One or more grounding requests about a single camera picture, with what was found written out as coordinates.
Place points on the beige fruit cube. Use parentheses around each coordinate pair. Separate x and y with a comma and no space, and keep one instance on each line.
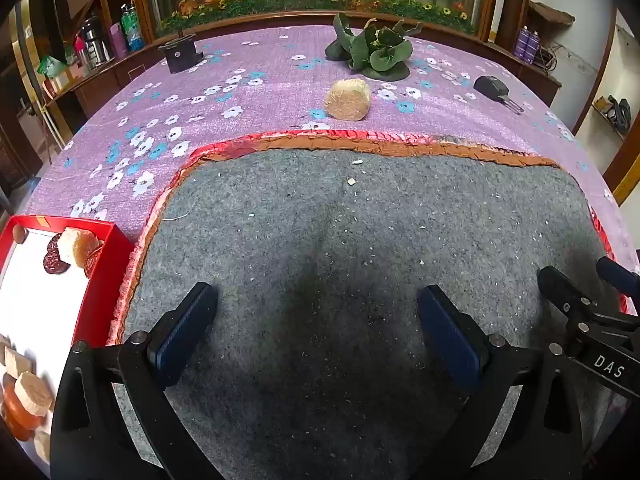
(15,362)

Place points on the red capped bottle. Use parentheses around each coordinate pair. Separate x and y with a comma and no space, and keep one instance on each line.
(80,52)

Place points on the dark bag on shelf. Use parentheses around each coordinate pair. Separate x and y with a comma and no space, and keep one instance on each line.
(617,110)

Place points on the green plastic bottle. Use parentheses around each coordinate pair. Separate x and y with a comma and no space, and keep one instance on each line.
(131,27)

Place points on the pale beige fruit piece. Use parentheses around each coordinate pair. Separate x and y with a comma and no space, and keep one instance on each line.
(42,445)

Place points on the green packet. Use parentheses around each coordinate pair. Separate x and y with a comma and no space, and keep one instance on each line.
(50,66)

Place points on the green leaf wrapped bundle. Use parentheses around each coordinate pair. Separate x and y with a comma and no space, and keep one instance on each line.
(372,50)

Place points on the purple floral tablecloth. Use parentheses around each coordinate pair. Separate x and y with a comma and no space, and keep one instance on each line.
(280,65)

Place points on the orange fruit piece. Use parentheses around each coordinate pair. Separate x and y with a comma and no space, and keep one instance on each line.
(17,415)

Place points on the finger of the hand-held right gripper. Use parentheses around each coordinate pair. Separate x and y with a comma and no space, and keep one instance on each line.
(617,272)
(570,305)

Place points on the pink bottle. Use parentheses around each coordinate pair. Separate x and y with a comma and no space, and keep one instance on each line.
(118,42)

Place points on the red cardboard box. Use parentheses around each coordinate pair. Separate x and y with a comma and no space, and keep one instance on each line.
(100,300)

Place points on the tan straw ball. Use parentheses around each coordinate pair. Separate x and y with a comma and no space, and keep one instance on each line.
(347,100)

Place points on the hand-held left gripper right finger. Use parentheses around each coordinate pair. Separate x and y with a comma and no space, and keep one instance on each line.
(450,340)

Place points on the black car key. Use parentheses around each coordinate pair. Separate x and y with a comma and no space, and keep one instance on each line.
(492,87)

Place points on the small black device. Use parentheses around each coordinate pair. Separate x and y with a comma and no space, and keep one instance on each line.
(180,55)

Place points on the small tan nut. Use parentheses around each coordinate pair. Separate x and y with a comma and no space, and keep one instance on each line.
(19,233)

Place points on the grey felt mat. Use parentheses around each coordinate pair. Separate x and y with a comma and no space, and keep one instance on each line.
(325,240)

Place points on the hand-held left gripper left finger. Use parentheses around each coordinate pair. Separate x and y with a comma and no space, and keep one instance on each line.
(187,325)

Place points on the wooden wall shelf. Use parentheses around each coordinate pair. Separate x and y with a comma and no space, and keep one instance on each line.
(550,12)

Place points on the dark metal flask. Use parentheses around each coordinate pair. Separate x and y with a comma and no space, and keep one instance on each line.
(95,40)

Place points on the beige round fruit slice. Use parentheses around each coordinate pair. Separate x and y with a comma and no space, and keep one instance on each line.
(34,394)

